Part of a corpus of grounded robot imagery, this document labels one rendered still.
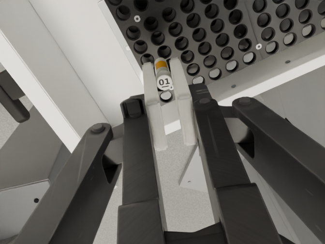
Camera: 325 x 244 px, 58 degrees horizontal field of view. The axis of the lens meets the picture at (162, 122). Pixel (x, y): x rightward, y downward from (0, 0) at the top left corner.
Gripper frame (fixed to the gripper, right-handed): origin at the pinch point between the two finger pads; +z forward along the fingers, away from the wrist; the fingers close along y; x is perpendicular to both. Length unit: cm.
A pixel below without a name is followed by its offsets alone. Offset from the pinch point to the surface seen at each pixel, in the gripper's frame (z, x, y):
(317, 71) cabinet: 29.8, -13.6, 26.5
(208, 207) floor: 101, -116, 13
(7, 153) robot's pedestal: 53, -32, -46
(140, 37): 10.5, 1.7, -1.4
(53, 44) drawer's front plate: 16.1, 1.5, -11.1
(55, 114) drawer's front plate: 7.7, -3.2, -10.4
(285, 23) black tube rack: 13.5, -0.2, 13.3
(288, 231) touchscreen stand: 51, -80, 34
